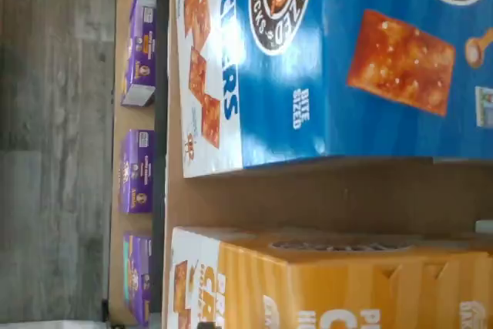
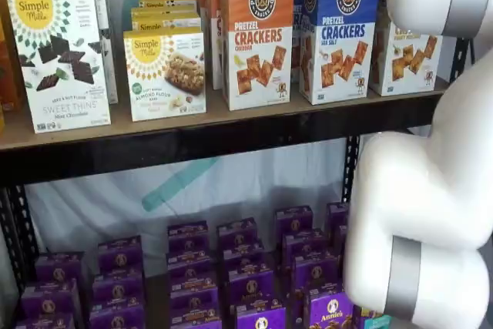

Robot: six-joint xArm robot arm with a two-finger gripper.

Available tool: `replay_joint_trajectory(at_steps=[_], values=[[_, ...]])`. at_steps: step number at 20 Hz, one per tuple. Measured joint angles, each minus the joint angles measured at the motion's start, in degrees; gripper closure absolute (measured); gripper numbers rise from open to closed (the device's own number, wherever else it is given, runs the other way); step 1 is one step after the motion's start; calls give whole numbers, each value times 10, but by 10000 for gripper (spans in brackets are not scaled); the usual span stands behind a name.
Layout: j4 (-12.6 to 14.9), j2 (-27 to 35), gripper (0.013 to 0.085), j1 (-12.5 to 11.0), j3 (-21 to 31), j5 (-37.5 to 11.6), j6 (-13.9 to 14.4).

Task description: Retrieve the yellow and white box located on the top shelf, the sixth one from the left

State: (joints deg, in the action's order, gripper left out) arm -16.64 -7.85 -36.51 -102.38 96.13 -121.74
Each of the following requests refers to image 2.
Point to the yellow white pretzel crackers box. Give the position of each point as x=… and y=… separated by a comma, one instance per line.
x=408, y=63

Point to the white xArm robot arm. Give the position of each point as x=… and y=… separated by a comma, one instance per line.
x=416, y=205

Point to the bare particle board shelf panel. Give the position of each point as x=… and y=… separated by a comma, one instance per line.
x=215, y=119

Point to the black metal shelf beam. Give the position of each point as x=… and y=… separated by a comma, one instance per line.
x=192, y=148

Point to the purple Annie's box orange band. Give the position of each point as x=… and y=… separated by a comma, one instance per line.
x=237, y=232
x=251, y=286
x=262, y=319
x=243, y=257

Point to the purple Annie's box brown band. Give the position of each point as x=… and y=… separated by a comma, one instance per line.
x=304, y=246
x=294, y=221
x=329, y=311
x=316, y=273

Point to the Simple Mills almond bars box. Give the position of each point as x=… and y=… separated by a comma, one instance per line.
x=165, y=21
x=169, y=3
x=165, y=82

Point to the purple Annie's macaroni box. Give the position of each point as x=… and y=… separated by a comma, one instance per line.
x=120, y=254
x=196, y=323
x=59, y=267
x=193, y=298
x=44, y=322
x=117, y=288
x=48, y=300
x=116, y=319
x=190, y=267
x=188, y=236

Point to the purple Annie's box teal band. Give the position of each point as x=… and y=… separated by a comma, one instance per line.
x=337, y=217
x=341, y=242
x=375, y=321

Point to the blue pretzel crackers box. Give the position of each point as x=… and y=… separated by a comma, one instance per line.
x=297, y=36
x=339, y=59

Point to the wooden metal shelf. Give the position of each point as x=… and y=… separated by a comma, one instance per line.
x=96, y=205

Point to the Simple Mills Sweet Thins box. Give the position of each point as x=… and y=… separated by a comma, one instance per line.
x=58, y=74
x=109, y=55

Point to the plain orange snack box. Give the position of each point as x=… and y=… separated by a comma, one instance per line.
x=9, y=55

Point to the purple Annie's snack boxes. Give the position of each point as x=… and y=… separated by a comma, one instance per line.
x=156, y=300

